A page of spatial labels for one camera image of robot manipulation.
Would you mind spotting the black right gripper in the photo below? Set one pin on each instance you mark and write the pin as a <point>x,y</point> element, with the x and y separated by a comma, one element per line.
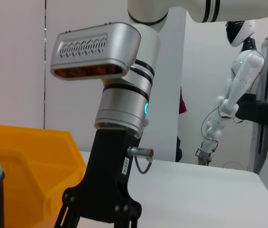
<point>105,178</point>

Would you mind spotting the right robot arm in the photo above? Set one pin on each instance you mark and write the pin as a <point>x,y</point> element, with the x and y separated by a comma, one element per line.
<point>148,42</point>

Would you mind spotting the yellow plastic storage bin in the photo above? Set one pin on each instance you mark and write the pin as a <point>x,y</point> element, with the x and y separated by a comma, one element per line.
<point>29,147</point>

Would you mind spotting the maroon background cloth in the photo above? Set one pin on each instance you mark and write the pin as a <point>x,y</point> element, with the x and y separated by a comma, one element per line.
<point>182,104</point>

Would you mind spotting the white background humanoid robot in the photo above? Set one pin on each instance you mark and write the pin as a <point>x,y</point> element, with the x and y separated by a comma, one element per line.
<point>245,69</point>

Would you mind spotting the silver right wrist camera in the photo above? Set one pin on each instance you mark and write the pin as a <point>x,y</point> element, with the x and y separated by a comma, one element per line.
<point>95,47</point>

